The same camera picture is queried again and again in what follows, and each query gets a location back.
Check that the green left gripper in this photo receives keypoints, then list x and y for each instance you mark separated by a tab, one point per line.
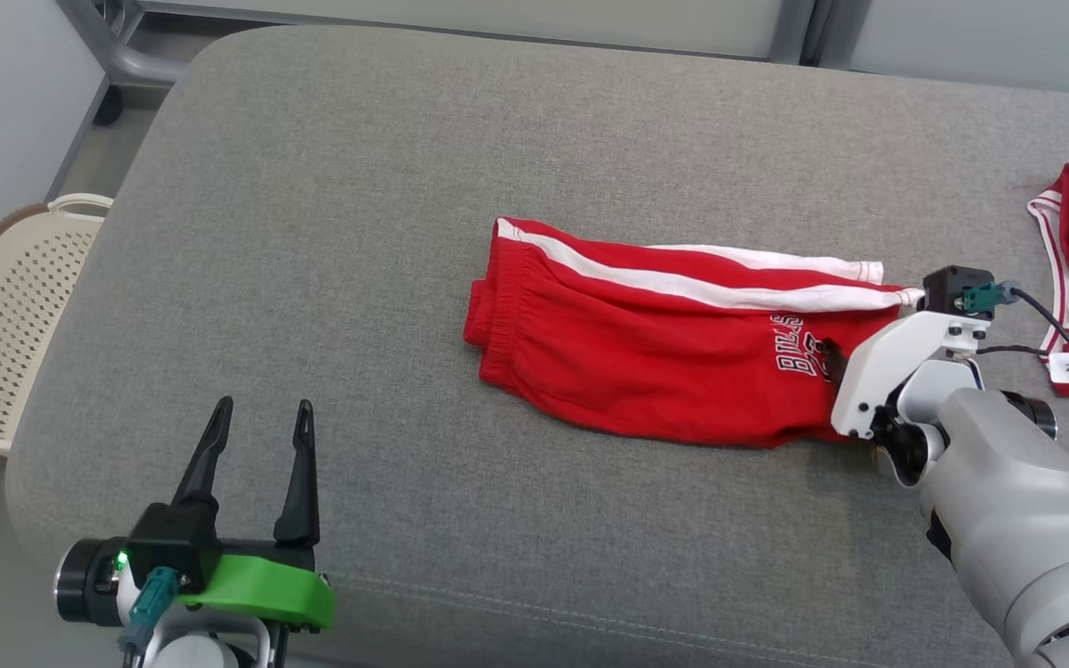
265	589

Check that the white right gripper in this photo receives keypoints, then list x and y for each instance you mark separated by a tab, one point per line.
887	362

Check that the red shorts with white stripe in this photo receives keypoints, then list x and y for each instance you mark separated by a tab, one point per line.
637	343

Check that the beige perforated laundry basket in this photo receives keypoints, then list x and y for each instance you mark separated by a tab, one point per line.
6	306

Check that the grey fabric sofa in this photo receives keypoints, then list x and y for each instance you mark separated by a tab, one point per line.
405	186

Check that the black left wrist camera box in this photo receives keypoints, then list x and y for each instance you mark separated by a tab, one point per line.
168	543

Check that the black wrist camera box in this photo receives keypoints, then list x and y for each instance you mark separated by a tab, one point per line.
168	543
947	288

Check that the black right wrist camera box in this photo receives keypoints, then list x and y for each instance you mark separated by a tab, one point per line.
947	288

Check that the grey partition joint post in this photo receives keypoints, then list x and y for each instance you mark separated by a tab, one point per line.
790	32

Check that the grey metal frame leg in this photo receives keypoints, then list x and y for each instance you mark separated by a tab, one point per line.
126	60

